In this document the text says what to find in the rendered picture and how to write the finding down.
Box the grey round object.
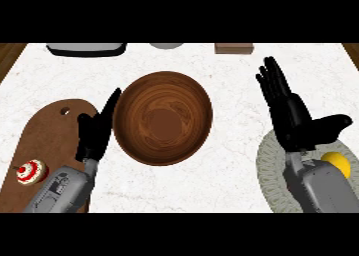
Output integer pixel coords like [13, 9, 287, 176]
[150, 43, 184, 50]

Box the red and white cupcake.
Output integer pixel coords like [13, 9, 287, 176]
[13, 159, 51, 185]

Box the brown wooden cutting board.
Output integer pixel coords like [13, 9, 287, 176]
[0, 98, 101, 214]

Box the yellow bell pepper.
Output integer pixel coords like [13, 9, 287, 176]
[320, 151, 352, 179]

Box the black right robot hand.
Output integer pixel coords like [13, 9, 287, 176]
[255, 56, 355, 153]

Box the black and grey appliance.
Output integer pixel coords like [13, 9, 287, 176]
[45, 43, 128, 58]

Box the brown wooden bowl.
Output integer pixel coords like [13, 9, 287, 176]
[111, 70, 215, 167]

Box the grey woven round placemat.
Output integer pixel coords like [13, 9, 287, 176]
[256, 128, 359, 214]

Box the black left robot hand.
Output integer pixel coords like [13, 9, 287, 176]
[75, 87, 123, 163]

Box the brown wooden block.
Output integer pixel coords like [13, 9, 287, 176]
[215, 43, 256, 55]

